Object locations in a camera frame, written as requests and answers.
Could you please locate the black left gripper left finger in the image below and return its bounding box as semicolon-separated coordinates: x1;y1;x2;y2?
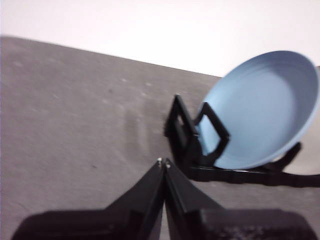
11;157;166;240

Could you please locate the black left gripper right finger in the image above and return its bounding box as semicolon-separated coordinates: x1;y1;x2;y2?
163;158;315;240

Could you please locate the blue plate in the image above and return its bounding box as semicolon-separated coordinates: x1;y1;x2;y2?
197;50;320;171

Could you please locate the black plate rack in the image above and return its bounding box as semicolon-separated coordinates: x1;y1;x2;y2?
163;93;320;189

